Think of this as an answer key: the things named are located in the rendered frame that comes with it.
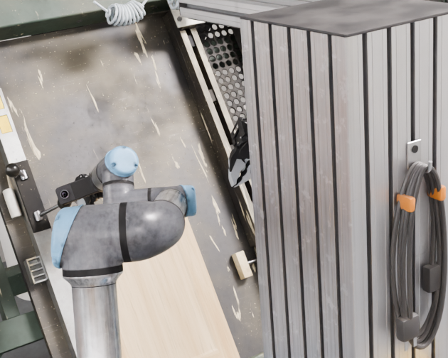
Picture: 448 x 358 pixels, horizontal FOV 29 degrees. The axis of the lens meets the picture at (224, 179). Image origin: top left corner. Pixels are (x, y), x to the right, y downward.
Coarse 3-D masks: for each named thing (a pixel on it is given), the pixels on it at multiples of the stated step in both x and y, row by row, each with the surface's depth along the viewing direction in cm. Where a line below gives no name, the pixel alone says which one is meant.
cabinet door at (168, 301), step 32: (160, 256) 252; (192, 256) 256; (128, 288) 245; (160, 288) 249; (192, 288) 253; (128, 320) 242; (160, 320) 246; (192, 320) 250; (224, 320) 254; (128, 352) 239; (160, 352) 243; (192, 352) 247; (224, 352) 251
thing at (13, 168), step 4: (8, 164) 227; (12, 164) 226; (16, 164) 227; (8, 168) 226; (12, 168) 226; (16, 168) 226; (8, 172) 226; (12, 172) 226; (16, 172) 226; (20, 172) 233; (24, 172) 237; (12, 176) 227; (20, 176) 237; (24, 176) 237
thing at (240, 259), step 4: (240, 252) 261; (232, 256) 262; (236, 256) 260; (240, 256) 261; (244, 256) 261; (236, 260) 261; (240, 260) 260; (244, 260) 261; (236, 264) 262; (240, 264) 260; (244, 264) 260; (248, 264) 261; (240, 268) 260; (244, 268) 260; (248, 268) 261; (240, 272) 260; (244, 272) 260; (248, 272) 260; (240, 276) 261; (244, 276) 259; (248, 276) 260
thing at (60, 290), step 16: (0, 96) 243; (0, 112) 241; (0, 144) 240; (16, 144) 240; (16, 160) 239; (16, 192) 239; (32, 240) 238; (48, 240) 237; (48, 256) 235; (48, 272) 234; (48, 288) 236; (64, 288) 235; (64, 304) 233; (64, 320) 232
